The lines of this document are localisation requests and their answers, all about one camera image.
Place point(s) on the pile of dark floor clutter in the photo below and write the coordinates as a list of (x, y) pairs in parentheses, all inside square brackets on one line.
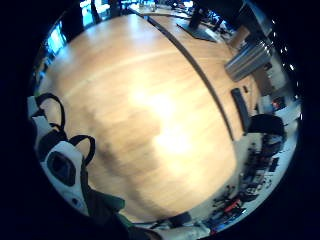
[(256, 173)]

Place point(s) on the brown cardboard box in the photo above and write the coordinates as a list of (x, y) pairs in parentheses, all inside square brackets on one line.
[(239, 36)]

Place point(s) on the black monitor stand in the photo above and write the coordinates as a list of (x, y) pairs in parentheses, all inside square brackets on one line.
[(198, 30)]

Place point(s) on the black keyboard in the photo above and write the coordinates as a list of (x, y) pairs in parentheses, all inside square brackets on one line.
[(240, 108)]

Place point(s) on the black office chair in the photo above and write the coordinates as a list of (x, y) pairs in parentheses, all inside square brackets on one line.
[(266, 125)]

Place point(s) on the silver computer case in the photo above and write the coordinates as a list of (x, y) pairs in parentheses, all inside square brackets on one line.
[(248, 61)]

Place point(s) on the bright window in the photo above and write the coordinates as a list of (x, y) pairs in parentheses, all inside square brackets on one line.
[(55, 40)]

